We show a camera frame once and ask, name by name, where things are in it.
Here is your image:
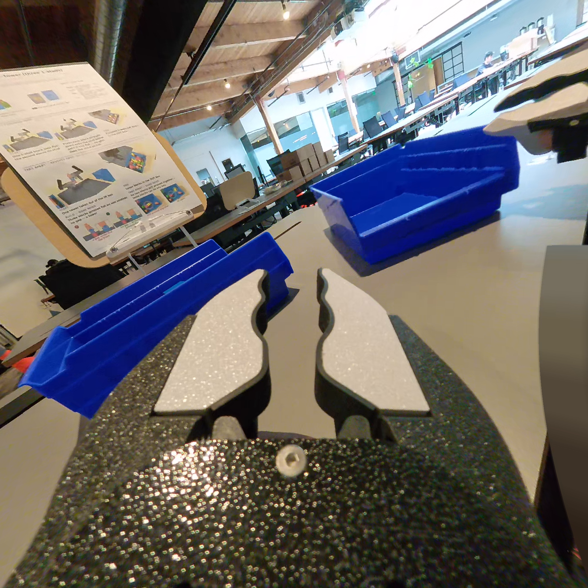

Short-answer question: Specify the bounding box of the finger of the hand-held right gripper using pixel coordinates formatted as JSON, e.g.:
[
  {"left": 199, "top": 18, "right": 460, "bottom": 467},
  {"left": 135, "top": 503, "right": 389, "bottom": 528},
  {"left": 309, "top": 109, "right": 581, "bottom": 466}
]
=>
[
  {"left": 494, "top": 46, "right": 588, "bottom": 114},
  {"left": 483, "top": 82, "right": 588, "bottom": 162}
]

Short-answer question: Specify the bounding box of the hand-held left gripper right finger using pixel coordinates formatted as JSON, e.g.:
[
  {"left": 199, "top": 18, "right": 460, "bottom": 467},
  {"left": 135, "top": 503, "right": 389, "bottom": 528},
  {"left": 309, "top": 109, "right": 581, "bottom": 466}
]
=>
[{"left": 315, "top": 268, "right": 432, "bottom": 439}]

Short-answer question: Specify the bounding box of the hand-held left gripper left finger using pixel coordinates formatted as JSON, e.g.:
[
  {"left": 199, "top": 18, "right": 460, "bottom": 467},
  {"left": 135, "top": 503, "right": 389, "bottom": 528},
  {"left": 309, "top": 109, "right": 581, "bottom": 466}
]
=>
[{"left": 153, "top": 269, "right": 272, "bottom": 439}]

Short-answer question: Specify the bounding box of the blue plastic bin with blocks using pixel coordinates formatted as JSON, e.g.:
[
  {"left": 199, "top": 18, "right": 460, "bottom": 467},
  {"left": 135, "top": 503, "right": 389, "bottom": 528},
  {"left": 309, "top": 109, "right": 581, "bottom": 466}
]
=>
[{"left": 23, "top": 232, "right": 294, "bottom": 419}]

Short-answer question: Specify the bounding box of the white board stand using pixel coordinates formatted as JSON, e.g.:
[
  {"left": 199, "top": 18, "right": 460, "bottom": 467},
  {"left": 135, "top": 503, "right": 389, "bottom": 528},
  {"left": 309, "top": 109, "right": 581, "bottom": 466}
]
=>
[{"left": 124, "top": 225, "right": 199, "bottom": 276}]

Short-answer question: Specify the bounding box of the empty blue plastic bin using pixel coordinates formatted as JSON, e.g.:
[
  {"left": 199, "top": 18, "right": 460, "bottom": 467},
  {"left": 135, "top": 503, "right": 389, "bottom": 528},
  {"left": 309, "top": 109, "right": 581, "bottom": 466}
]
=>
[{"left": 310, "top": 126, "right": 520, "bottom": 266}]

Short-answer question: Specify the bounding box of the row of office chairs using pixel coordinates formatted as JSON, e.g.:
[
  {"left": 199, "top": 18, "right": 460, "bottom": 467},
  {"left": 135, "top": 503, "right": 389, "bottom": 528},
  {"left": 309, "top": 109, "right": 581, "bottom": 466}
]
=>
[{"left": 337, "top": 76, "right": 483, "bottom": 154}]

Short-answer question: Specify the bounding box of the tan rounded sign board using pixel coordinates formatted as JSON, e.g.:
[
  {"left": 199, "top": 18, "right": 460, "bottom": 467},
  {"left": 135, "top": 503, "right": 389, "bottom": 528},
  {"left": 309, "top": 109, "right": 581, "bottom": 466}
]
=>
[{"left": 215, "top": 171, "right": 259, "bottom": 211}]

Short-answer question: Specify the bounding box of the stack of cardboard boxes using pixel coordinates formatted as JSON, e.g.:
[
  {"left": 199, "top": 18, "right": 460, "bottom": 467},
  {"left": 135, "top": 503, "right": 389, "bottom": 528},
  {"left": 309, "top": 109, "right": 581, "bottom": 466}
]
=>
[{"left": 276, "top": 141, "right": 337, "bottom": 183}]

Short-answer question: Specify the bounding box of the instruction poster board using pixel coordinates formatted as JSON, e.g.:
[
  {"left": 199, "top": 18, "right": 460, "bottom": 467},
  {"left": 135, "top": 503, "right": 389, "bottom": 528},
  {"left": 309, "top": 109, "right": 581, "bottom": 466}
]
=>
[{"left": 0, "top": 62, "right": 208, "bottom": 268}]

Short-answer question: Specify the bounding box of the silver ventilation duct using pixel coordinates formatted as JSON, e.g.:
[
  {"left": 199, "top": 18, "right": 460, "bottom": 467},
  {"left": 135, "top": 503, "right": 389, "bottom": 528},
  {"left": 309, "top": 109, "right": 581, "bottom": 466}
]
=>
[{"left": 94, "top": 0, "right": 128, "bottom": 88}]

